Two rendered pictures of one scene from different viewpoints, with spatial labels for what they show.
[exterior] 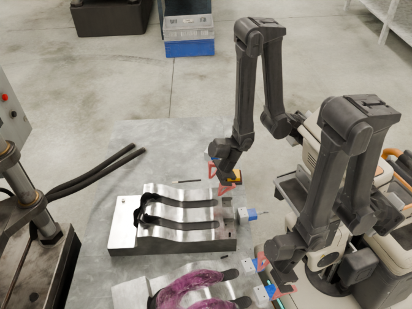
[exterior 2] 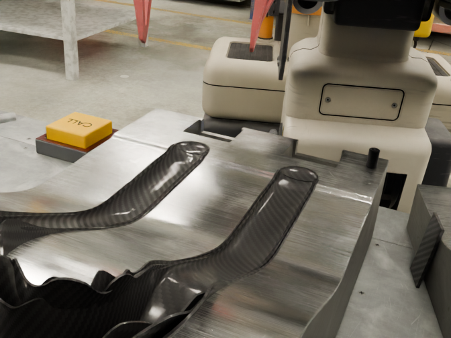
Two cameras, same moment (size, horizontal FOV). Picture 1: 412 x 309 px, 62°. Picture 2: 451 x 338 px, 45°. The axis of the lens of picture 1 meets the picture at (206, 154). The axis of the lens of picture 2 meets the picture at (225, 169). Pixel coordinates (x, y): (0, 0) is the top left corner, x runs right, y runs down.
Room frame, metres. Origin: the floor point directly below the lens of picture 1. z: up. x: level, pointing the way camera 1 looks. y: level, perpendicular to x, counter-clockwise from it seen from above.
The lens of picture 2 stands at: (0.68, 0.41, 1.11)
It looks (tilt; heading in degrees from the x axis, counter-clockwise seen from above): 27 degrees down; 291
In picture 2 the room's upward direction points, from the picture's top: 4 degrees clockwise
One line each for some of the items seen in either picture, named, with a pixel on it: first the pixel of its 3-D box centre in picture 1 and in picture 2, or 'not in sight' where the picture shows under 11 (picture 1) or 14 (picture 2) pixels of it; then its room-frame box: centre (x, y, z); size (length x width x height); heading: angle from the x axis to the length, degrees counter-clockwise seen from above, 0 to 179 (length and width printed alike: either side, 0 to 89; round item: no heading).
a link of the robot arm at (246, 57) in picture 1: (244, 91); not in sight; (0.92, -0.14, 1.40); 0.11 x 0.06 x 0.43; 19
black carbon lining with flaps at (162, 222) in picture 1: (175, 211); (162, 214); (0.83, 0.13, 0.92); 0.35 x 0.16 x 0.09; 90
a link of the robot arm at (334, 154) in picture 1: (324, 185); not in sight; (0.52, -0.27, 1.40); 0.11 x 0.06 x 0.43; 19
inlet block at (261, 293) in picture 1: (273, 291); not in sight; (0.52, -0.21, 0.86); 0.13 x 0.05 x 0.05; 107
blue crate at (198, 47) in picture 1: (189, 41); not in sight; (4.05, 0.13, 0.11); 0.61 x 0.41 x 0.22; 89
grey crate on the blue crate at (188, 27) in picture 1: (188, 27); not in sight; (4.05, 0.13, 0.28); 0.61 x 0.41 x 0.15; 89
